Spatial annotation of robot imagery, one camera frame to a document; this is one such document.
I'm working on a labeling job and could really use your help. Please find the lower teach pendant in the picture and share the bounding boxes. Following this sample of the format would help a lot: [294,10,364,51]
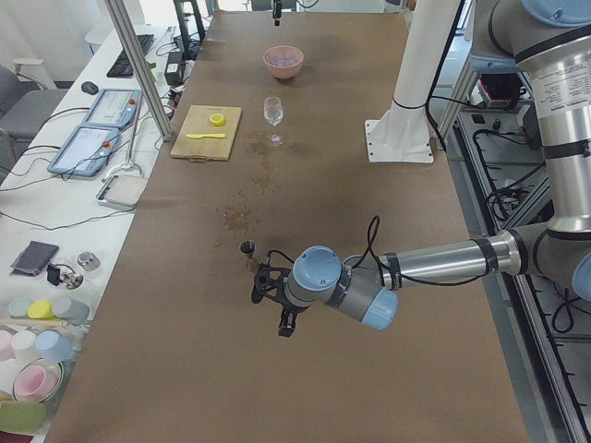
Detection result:
[47,125,120,178]

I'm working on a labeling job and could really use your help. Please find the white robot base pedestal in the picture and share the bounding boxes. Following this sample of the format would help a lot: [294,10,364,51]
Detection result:
[365,0,463,164]

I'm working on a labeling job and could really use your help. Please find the teach pendant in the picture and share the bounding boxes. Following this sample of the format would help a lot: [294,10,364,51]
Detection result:
[47,125,120,178]
[83,89,141,129]

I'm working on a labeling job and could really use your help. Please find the bamboo cutting board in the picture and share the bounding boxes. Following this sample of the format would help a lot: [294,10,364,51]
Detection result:
[170,105,242,161]

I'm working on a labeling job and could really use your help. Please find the yellow plastic knife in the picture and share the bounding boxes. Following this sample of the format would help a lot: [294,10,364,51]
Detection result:
[186,133,226,139]

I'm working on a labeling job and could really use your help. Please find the white tray box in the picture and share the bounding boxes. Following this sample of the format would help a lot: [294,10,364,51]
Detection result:
[95,174,148,210]

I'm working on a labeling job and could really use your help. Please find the pink bowl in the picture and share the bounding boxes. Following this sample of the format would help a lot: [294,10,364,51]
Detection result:
[262,45,304,79]

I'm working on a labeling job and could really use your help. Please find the black keyboard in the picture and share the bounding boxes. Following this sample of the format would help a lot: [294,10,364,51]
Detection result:
[105,33,156,78]

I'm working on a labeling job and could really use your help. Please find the black computer mouse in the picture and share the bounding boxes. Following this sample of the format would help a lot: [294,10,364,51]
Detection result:
[80,81,100,95]

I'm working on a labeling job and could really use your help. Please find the yellow lemon slice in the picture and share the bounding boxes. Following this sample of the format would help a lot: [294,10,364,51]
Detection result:
[209,113,226,126]

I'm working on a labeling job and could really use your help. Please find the steel cup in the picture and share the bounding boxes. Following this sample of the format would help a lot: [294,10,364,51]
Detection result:
[77,251,101,272]

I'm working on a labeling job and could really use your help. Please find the aluminium frame post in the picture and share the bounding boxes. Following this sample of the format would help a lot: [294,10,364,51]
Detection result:
[104,0,173,141]

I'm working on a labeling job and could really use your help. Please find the upper teach pendant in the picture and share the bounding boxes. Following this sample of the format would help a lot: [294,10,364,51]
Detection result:
[83,89,141,129]

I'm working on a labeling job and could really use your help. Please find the yellow cup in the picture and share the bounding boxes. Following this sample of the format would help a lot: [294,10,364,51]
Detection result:
[27,300,57,320]

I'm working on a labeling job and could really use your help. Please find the black power adapter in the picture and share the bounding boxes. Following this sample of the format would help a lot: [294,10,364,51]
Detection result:
[164,51,186,87]

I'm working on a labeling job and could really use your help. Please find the clear wine glass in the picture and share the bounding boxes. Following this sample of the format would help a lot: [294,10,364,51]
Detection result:
[263,96,283,146]

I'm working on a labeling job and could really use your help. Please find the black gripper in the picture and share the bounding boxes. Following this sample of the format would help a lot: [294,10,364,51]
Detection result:
[271,0,283,25]
[251,249,296,337]

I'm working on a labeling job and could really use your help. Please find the clear ice cubes pile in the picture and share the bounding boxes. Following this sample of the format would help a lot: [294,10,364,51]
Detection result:
[267,54,298,67]

